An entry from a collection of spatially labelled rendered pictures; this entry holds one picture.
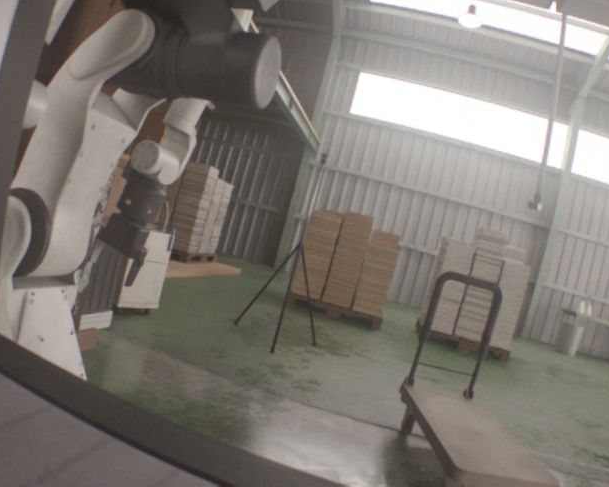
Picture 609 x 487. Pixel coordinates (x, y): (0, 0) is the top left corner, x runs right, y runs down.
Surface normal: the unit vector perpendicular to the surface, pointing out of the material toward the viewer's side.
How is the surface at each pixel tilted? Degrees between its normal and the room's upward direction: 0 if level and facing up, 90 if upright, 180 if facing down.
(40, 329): 60
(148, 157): 90
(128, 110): 90
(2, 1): 90
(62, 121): 115
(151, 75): 136
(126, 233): 90
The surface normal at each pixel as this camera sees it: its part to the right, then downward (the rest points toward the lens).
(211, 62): -0.28, 0.33
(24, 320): -0.19, -0.04
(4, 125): 0.94, 0.26
